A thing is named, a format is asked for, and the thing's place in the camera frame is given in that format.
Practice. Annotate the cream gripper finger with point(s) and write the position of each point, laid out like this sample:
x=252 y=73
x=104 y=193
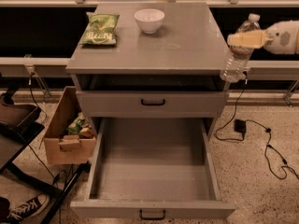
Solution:
x=254 y=39

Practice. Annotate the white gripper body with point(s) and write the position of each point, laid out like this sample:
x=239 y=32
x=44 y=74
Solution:
x=279 y=38

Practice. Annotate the clear plastic water bottle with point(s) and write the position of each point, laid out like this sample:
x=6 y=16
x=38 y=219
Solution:
x=237 y=57

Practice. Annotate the grey drawer cabinet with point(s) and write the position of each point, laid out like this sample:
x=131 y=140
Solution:
x=185 y=54

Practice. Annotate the open grey middle drawer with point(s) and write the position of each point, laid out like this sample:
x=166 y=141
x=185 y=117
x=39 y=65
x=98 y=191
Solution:
x=152 y=169

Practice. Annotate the closed grey upper drawer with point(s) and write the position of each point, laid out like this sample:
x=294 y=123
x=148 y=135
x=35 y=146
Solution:
x=152 y=104

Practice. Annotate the black power adapter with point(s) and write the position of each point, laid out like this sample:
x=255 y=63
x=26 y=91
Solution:
x=240 y=126

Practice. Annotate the white ceramic bowl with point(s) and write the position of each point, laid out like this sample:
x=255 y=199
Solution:
x=149 y=20

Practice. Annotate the green chip bag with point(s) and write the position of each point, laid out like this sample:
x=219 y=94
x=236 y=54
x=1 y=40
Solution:
x=100 y=29

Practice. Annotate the green snack bag in box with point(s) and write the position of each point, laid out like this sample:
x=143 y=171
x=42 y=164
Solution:
x=78 y=124

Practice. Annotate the cardboard box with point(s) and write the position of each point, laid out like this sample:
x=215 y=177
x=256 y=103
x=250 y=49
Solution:
x=63 y=147

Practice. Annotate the black cart stand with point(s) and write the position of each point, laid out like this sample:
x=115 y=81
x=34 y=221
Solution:
x=18 y=128

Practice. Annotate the black and white sneaker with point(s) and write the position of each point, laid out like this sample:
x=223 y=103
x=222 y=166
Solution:
x=30 y=208

